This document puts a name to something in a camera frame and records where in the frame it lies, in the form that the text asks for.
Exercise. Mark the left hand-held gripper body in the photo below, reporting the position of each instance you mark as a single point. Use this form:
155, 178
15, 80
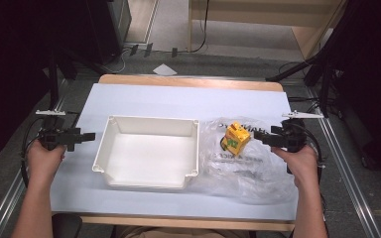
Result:
58, 136

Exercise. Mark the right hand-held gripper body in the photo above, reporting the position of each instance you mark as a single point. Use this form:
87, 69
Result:
291, 136

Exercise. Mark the person's left hand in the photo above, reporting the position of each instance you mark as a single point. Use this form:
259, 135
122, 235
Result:
44, 162

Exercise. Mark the person's right hand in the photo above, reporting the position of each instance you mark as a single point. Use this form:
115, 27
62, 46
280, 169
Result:
297, 165

